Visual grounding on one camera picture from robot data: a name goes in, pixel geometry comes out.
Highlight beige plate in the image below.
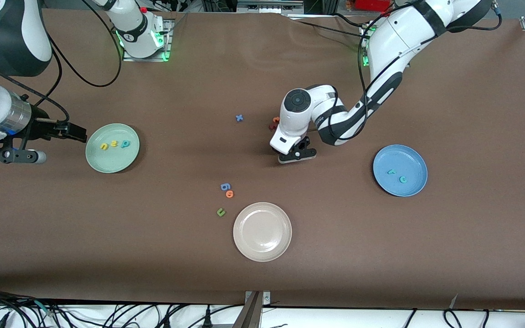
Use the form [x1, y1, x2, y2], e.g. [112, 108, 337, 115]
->
[233, 202, 293, 262]

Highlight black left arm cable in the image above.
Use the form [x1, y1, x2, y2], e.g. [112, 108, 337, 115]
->
[329, 0, 503, 144]

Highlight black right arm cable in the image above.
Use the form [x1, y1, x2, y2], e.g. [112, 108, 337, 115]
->
[0, 0, 123, 126]

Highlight thin black base cable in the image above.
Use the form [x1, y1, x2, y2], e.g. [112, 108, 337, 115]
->
[297, 20, 368, 39]
[333, 13, 367, 27]

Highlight grey power strip box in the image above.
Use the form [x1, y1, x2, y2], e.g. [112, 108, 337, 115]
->
[237, 0, 305, 14]

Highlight blue plate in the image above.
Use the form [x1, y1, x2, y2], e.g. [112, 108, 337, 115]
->
[372, 144, 428, 197]

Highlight teal cable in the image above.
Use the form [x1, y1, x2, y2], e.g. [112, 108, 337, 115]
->
[32, 299, 58, 316]

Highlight aluminium profile with bracket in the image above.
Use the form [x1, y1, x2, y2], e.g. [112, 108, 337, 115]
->
[232, 291, 272, 328]

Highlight brown table cover mat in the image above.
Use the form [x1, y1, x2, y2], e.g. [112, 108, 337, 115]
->
[0, 8, 525, 310]

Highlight red box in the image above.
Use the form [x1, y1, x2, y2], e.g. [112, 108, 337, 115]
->
[353, 0, 391, 12]

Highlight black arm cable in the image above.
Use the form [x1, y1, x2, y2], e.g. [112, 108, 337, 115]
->
[329, 0, 503, 144]
[0, 0, 123, 126]

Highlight green plate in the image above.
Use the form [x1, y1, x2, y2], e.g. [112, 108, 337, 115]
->
[85, 123, 140, 174]

